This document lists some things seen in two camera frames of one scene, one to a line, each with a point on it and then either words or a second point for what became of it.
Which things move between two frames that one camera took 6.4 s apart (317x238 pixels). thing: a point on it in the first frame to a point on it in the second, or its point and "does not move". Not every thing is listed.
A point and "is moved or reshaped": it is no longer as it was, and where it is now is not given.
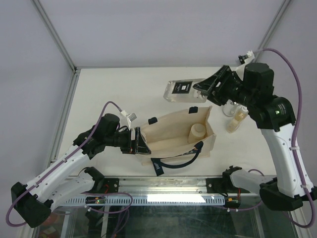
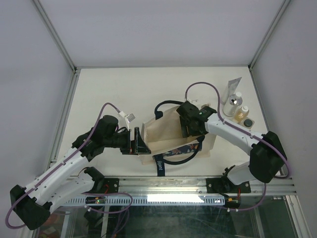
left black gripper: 137,146 does not move
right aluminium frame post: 283,8 does not move
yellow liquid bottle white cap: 238,117 does not move
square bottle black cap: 182,90 to 247,122
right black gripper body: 232,89 to 191,131
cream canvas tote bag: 179,141 is moved or reshaped
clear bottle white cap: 230,108 does not move
